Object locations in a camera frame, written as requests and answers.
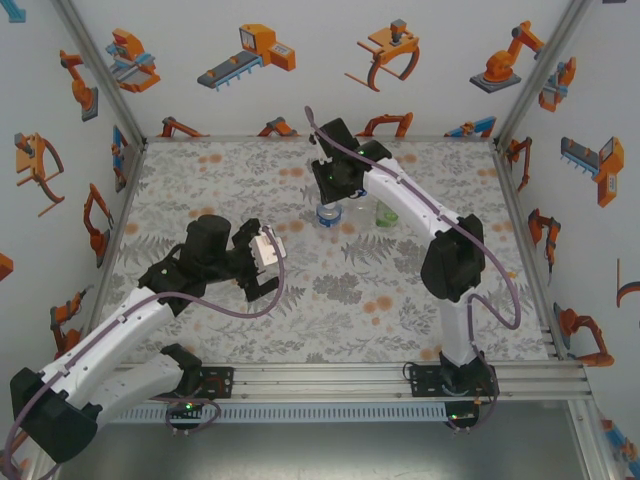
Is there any green plastic bottle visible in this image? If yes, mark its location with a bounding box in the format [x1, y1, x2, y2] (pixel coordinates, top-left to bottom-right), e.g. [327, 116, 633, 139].
[373, 198, 401, 230]

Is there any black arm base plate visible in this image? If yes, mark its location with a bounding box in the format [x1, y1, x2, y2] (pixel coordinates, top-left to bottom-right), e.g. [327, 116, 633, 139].
[409, 364, 501, 399]
[143, 367, 235, 400]

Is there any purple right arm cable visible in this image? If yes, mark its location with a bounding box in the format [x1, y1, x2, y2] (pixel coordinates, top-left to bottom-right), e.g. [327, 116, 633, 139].
[303, 104, 524, 435]

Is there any grey floral tablecloth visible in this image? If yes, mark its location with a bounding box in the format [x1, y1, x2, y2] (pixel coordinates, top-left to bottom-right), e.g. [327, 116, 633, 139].
[102, 141, 559, 365]

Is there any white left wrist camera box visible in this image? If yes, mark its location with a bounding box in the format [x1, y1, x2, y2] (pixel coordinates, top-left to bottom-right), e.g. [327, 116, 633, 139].
[248, 228, 288, 270]

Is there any blue label plastic bottle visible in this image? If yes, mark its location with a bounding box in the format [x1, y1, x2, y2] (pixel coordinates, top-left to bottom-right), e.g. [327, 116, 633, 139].
[315, 201, 347, 229]

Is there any aluminium frame leg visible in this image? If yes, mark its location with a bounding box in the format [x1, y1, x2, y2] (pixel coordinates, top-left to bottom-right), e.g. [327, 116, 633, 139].
[569, 399, 619, 480]

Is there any wide aluminium frame rail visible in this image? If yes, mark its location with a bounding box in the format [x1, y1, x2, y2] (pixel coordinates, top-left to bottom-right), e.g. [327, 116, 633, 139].
[47, 362, 594, 405]

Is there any white slotted cable duct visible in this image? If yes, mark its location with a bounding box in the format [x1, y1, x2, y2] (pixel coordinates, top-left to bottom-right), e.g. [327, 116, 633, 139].
[67, 403, 447, 424]

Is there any aluminium table edge rail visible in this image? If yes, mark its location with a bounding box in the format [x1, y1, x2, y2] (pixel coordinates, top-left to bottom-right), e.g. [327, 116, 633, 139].
[89, 141, 150, 321]
[491, 141, 571, 361]

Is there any grey metal panel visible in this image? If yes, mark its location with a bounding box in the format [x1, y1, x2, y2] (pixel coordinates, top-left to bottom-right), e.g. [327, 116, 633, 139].
[49, 422, 589, 480]

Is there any aluminium frame post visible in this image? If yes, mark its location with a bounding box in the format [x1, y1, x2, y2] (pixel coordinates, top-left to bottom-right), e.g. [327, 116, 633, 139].
[49, 0, 149, 146]
[492, 0, 594, 146]

